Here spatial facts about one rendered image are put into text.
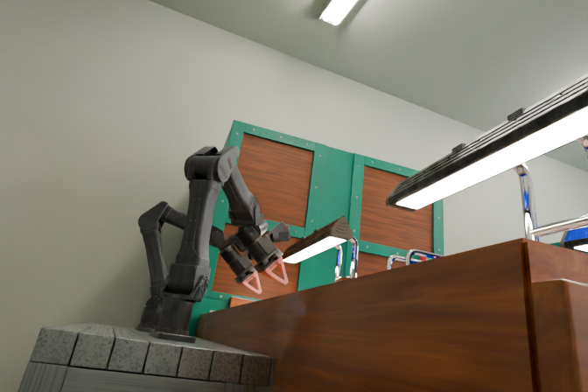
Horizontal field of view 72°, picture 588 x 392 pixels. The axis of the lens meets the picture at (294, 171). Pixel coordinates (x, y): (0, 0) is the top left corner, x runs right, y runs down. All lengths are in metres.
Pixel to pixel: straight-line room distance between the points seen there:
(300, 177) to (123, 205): 1.20
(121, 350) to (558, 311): 0.52
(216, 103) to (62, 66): 1.05
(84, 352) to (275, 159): 1.76
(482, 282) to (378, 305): 0.13
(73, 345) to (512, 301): 0.52
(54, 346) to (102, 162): 2.34
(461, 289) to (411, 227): 2.20
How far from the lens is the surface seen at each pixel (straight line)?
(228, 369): 0.65
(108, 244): 2.77
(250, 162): 2.20
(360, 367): 0.42
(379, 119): 3.81
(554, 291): 0.25
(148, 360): 0.63
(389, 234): 2.40
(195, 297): 0.91
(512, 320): 0.27
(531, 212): 0.96
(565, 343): 0.25
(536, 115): 0.74
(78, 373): 0.63
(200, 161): 0.97
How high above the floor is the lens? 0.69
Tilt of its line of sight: 23 degrees up
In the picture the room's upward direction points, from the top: 8 degrees clockwise
